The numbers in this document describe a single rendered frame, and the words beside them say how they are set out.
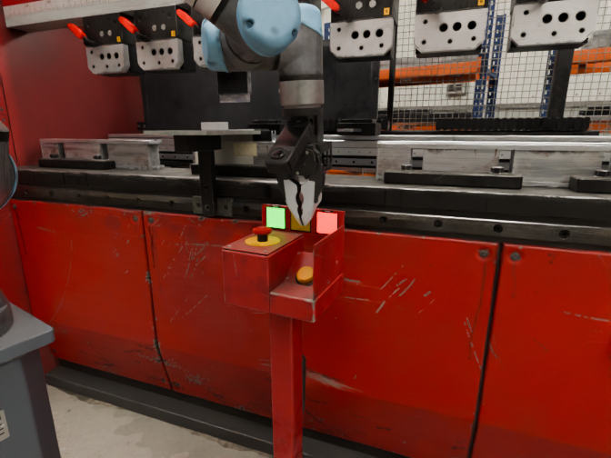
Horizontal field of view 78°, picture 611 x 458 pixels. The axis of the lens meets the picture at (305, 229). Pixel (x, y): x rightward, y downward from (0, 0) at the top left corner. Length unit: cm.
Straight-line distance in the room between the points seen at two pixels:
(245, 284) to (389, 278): 37
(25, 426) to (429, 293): 77
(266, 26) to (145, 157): 93
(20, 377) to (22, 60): 137
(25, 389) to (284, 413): 54
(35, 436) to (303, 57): 63
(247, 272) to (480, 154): 61
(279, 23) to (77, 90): 148
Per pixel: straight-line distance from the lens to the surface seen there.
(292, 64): 66
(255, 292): 74
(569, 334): 100
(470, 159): 99
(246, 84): 115
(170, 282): 124
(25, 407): 58
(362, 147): 127
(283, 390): 90
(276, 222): 85
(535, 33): 100
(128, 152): 140
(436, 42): 99
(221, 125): 107
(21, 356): 55
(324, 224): 80
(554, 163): 102
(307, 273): 75
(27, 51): 180
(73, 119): 186
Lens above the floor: 100
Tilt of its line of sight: 15 degrees down
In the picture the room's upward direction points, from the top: straight up
